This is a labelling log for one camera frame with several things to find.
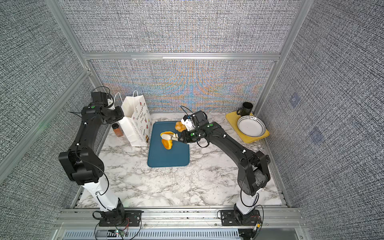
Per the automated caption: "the white paper gift bag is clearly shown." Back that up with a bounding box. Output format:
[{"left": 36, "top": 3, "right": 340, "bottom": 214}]
[{"left": 119, "top": 90, "right": 153, "bottom": 147}]

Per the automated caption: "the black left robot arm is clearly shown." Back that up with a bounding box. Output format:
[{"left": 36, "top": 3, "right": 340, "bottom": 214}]
[{"left": 59, "top": 91, "right": 124, "bottom": 213}]

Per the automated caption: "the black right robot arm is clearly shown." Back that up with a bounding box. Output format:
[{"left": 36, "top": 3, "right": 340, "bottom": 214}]
[{"left": 175, "top": 111, "right": 271, "bottom": 216}]

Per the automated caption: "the knotted braided bread roll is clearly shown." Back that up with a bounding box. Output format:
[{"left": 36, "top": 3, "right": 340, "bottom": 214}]
[{"left": 175, "top": 121, "right": 187, "bottom": 133}]

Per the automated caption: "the spice jar with black lid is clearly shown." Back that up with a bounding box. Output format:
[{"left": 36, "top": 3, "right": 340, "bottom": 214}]
[{"left": 112, "top": 123, "right": 124, "bottom": 137}]

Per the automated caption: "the yellow cutting board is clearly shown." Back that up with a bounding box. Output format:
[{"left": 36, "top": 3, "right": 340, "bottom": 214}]
[{"left": 226, "top": 112, "right": 270, "bottom": 144}]

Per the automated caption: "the white bowl with patterned rim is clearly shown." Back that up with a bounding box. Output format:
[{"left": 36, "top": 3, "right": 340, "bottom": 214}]
[{"left": 237, "top": 116, "right": 267, "bottom": 138}]

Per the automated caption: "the black mug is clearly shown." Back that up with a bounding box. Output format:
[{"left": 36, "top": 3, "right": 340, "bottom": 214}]
[{"left": 236, "top": 102, "right": 254, "bottom": 117}]

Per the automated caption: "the teal rectangular tray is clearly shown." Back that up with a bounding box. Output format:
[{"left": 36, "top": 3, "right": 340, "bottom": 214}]
[{"left": 148, "top": 121, "right": 190, "bottom": 168}]

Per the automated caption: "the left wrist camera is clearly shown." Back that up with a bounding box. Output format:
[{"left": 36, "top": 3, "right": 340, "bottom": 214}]
[{"left": 91, "top": 92, "right": 108, "bottom": 107}]

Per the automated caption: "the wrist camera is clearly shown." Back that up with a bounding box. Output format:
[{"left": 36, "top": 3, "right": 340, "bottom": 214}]
[
  {"left": 181, "top": 115, "right": 195, "bottom": 131},
  {"left": 91, "top": 92, "right": 108, "bottom": 107}
]

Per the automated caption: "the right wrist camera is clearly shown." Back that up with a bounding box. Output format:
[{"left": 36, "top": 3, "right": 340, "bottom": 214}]
[{"left": 181, "top": 115, "right": 195, "bottom": 131}]

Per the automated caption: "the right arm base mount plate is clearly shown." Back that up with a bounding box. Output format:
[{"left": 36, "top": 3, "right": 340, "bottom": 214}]
[{"left": 219, "top": 210, "right": 262, "bottom": 227}]

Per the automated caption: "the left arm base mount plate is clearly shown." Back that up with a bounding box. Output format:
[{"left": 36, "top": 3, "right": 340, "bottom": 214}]
[{"left": 93, "top": 210, "right": 143, "bottom": 227}]

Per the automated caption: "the aluminium front rail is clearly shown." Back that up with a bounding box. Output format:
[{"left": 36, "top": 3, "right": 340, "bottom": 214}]
[{"left": 49, "top": 206, "right": 311, "bottom": 240}]

